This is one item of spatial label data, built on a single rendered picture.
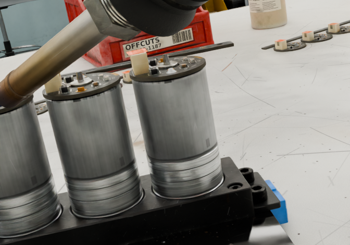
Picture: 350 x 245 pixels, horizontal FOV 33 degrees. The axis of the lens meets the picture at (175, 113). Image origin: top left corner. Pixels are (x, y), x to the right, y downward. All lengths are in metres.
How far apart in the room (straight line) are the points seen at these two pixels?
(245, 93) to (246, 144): 0.09
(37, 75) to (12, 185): 0.05
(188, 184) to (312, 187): 0.06
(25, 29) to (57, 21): 0.24
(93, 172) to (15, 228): 0.03
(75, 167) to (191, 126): 0.04
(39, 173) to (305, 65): 0.26
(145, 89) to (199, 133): 0.02
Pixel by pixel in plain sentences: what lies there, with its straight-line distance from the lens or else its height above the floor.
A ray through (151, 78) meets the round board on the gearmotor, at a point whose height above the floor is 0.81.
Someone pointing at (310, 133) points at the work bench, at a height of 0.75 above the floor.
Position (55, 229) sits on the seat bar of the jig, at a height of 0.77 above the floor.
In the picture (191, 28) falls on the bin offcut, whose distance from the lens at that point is 0.51.
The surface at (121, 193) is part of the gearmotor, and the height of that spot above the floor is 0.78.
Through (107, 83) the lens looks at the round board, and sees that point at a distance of 0.18.
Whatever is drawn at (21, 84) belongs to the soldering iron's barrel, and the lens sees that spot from 0.16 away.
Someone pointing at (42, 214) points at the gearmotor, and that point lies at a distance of 0.20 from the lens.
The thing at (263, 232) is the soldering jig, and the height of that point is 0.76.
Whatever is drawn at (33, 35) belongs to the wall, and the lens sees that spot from 4.64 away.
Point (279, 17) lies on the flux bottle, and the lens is 0.56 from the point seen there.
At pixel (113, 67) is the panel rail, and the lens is 0.21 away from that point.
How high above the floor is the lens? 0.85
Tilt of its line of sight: 17 degrees down
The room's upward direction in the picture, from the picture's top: 10 degrees counter-clockwise
